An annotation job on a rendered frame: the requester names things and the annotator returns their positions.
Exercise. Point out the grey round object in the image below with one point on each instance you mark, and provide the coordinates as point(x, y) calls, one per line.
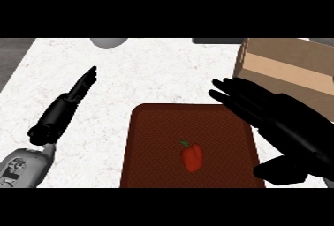
point(109, 42)

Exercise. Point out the red bell pepper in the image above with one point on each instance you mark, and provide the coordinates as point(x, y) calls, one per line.
point(193, 157)

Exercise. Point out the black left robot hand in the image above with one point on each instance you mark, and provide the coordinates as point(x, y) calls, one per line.
point(58, 115)

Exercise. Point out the brown cardboard box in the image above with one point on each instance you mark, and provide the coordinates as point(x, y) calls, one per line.
point(287, 70)

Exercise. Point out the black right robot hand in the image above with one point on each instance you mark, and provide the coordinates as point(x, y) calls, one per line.
point(283, 123)

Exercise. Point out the dark red woven tray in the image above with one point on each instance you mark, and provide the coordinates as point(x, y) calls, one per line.
point(191, 147)

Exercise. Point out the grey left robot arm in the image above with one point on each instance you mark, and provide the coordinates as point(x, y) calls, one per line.
point(24, 169)

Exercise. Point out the dark grey flat object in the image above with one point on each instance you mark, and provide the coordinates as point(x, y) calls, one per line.
point(218, 40)

